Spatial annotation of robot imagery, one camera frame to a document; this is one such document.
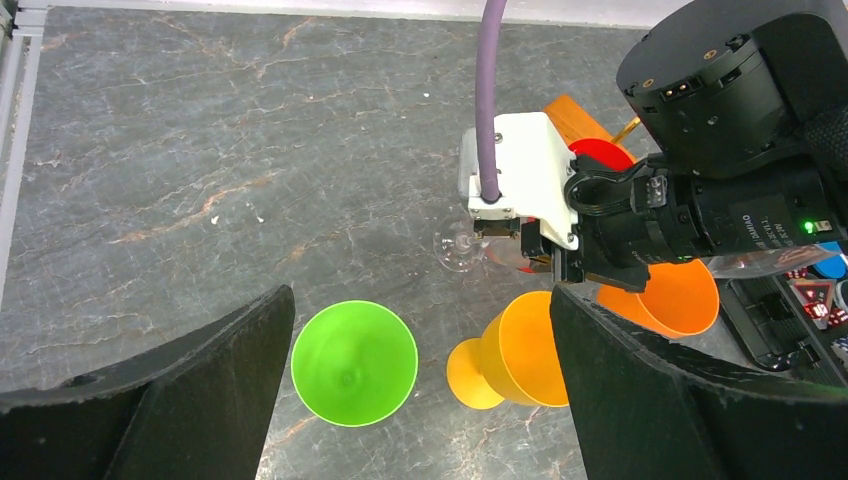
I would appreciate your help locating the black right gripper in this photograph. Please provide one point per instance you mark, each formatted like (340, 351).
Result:
(594, 260)

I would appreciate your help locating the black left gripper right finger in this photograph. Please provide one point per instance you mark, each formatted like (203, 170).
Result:
(645, 407)

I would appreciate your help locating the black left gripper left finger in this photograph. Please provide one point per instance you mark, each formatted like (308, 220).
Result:
(197, 407)

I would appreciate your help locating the red wine glass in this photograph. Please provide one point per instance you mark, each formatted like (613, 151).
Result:
(604, 152)

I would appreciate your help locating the orange wine glass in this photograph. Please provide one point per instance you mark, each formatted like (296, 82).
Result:
(679, 300)

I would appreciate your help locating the yellow wine glass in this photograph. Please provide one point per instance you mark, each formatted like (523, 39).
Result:
(514, 360)

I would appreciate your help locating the green wine glass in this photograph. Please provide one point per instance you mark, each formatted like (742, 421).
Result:
(354, 363)

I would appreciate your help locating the clear wine glass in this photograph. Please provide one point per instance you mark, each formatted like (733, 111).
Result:
(459, 249)

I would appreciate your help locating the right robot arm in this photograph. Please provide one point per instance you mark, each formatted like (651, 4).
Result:
(747, 104)

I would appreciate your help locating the black poker chip case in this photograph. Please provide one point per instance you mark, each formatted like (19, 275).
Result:
(783, 316)

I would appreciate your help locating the blue dealer chip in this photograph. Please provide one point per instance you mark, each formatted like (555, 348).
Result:
(833, 266)

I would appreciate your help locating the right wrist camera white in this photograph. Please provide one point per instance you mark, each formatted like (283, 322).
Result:
(533, 165)

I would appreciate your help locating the gold wire rack wooden base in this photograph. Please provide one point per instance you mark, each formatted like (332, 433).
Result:
(573, 123)

